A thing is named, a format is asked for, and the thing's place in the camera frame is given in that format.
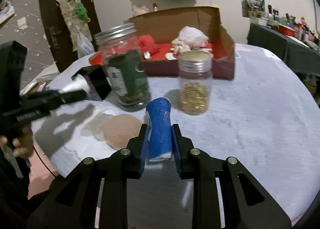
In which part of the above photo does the red knitted soft object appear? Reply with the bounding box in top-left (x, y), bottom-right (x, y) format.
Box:
top-left (138, 35), bottom-right (161, 56)

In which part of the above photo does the cream lace scrunchie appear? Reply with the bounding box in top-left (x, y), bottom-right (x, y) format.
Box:
top-left (171, 37), bottom-right (191, 55)

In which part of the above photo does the person left hand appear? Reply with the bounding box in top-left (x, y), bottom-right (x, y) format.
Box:
top-left (1, 124), bottom-right (34, 161)

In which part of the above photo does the colourful black small box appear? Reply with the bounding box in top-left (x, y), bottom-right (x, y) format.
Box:
top-left (71, 65), bottom-right (112, 101)

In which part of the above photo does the plastic bag on door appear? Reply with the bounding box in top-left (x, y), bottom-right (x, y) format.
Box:
top-left (77, 32), bottom-right (94, 59)

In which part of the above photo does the beige round pad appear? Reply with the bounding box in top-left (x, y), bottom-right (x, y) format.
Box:
top-left (100, 114), bottom-right (142, 150)

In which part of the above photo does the large jar with green leaves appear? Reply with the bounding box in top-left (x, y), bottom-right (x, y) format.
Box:
top-left (94, 23), bottom-right (151, 112)

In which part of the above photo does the green dinosaur plush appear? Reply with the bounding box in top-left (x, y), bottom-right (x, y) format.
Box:
top-left (75, 3), bottom-right (91, 23)

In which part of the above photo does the small jar with gold beads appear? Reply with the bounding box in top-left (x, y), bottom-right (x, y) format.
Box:
top-left (177, 50), bottom-right (213, 116)

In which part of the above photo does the pink pig plush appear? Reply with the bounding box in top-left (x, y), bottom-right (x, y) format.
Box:
top-left (132, 5), bottom-right (149, 17)

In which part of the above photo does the red cardboard box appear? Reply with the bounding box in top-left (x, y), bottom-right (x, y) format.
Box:
top-left (94, 7), bottom-right (235, 81)

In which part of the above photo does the dark green side table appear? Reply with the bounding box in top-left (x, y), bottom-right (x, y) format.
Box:
top-left (247, 23), bottom-right (320, 77)

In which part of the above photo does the white mesh pouf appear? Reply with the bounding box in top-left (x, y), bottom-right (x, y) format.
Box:
top-left (178, 26), bottom-right (209, 48)

